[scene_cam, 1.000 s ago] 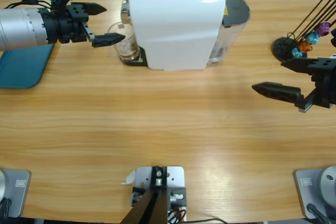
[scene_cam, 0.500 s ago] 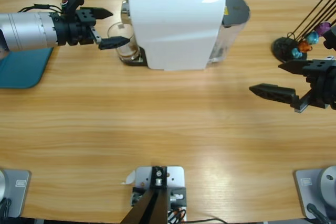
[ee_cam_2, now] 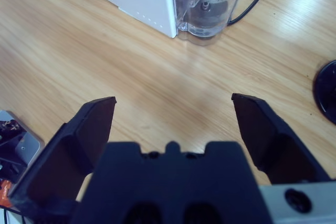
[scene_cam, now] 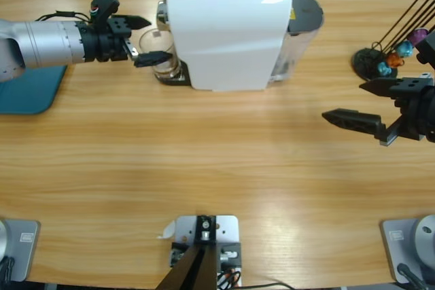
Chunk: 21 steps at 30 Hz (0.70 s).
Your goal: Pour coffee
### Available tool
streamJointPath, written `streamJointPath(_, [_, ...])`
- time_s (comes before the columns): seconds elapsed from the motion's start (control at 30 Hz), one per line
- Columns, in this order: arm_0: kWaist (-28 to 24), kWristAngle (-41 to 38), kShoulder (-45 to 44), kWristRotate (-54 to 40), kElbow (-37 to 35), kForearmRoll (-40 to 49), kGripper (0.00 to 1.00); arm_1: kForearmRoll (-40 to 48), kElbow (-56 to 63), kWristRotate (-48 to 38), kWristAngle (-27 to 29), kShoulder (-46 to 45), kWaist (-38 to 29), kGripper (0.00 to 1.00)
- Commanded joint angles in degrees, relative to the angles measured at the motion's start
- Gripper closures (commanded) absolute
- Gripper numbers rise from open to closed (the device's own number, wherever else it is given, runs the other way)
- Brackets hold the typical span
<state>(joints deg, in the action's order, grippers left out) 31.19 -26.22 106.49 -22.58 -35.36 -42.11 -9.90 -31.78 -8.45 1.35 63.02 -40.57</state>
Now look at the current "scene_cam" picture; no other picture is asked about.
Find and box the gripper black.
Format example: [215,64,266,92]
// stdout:
[75,14,173,68]
[321,77,435,148]

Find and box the clear drinking glass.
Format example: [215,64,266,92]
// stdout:
[138,28,183,80]

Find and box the white capsule coffee machine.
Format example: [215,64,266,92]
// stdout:
[154,0,294,94]

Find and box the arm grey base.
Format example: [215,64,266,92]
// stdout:
[379,214,435,284]
[0,218,41,283]

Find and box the orange coffee capsule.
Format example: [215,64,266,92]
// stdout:
[386,52,405,69]

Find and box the teal coffee capsule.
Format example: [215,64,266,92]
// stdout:
[396,40,415,58]

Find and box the purple coffee capsule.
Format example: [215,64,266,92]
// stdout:
[406,28,428,46]

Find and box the black capsule holder with rods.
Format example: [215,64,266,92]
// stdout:
[351,0,435,82]

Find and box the clear water tank dark lid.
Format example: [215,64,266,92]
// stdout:
[268,0,326,84]

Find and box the teal plastic tray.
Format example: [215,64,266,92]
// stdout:
[0,65,68,115]

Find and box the white tape tag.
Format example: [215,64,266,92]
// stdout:
[156,220,177,240]

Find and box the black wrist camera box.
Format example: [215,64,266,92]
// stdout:
[415,30,435,70]
[90,0,120,33]

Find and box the thin wrist cable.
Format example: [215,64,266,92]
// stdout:
[33,10,94,23]

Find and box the black base cable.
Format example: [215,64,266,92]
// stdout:
[0,255,16,283]
[396,262,430,290]

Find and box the white block with dark post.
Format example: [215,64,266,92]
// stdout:
[155,214,243,290]

